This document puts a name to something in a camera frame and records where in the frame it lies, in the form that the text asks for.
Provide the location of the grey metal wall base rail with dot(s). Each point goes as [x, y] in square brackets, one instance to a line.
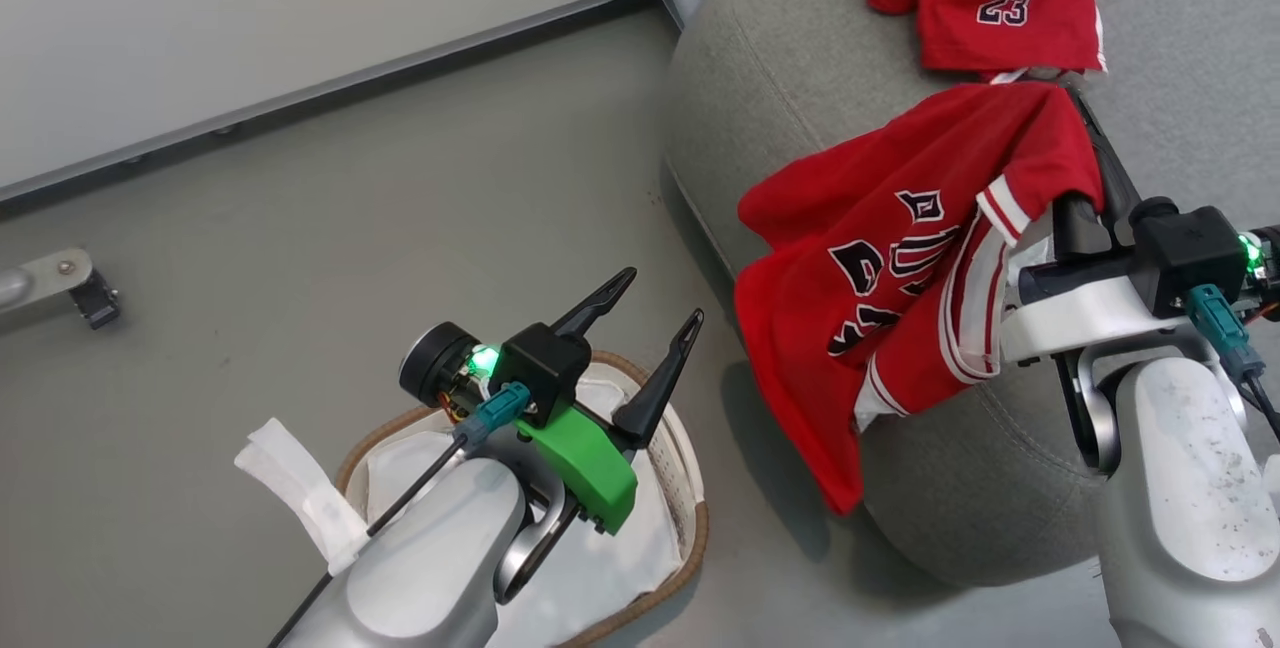
[330, 83]

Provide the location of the white laundry basket brown rim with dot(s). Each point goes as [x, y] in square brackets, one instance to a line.
[620, 568]

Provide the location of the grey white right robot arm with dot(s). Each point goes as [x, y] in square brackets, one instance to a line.
[1190, 488]

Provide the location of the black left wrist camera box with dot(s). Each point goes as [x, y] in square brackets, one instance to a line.
[540, 368]

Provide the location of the grey metal support leg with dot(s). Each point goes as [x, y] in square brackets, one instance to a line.
[40, 280]

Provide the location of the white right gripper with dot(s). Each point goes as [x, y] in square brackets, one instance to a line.
[1090, 323]

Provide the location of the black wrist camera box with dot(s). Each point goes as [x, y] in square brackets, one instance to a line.
[540, 368]
[1190, 253]

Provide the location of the grey fabric armchair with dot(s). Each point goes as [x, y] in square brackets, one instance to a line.
[800, 58]

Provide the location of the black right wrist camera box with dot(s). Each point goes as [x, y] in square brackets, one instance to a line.
[1190, 253]

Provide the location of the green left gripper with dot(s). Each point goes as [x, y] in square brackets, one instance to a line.
[590, 468]

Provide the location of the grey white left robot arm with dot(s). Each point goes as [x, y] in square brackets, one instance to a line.
[430, 568]

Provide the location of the black caster wheel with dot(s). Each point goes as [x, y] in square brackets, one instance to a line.
[96, 303]

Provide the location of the red Bulls 23 shorts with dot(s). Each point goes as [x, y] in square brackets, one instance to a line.
[960, 38]

